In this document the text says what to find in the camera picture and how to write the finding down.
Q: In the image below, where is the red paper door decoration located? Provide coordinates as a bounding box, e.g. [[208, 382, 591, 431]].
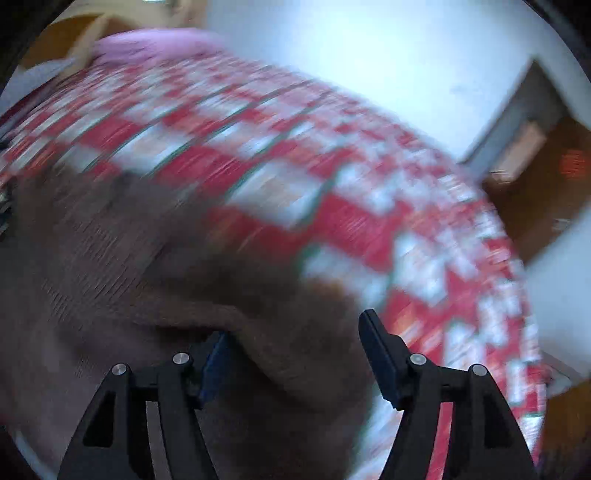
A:
[[558, 150, 591, 178]]

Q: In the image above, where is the narrow yellow curtain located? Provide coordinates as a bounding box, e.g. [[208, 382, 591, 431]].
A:
[[168, 0, 206, 28]]

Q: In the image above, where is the cream and wood headboard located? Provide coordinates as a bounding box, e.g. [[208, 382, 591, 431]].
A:
[[21, 11, 121, 77]]

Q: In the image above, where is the brown wooden door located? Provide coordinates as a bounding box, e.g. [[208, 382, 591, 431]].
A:
[[480, 115, 591, 268]]

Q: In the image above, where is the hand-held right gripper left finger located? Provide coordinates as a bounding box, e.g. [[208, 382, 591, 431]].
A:
[[56, 331, 232, 480]]

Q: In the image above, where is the folded purple blanket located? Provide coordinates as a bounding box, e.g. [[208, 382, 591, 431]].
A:
[[92, 28, 222, 65]]

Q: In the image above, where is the red checkered bed sheet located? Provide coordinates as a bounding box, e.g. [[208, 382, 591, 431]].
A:
[[0, 48, 555, 480]]

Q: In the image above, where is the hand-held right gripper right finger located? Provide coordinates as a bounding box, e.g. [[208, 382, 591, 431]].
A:
[[359, 309, 541, 480]]

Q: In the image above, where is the brown knitted sweater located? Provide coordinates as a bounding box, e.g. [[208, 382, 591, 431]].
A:
[[0, 173, 384, 480]]

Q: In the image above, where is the brown door frame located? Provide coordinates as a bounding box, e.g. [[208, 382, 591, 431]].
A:
[[457, 58, 570, 185]]

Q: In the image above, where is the striped pillow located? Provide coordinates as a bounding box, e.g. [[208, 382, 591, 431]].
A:
[[0, 62, 77, 109]]

